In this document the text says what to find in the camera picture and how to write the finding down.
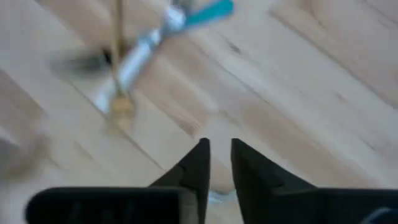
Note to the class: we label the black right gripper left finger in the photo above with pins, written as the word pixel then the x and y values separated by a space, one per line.
pixel 124 205

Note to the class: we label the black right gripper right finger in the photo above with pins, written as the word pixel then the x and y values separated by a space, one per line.
pixel 295 205

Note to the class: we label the gold fork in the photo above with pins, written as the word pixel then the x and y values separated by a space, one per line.
pixel 121 109

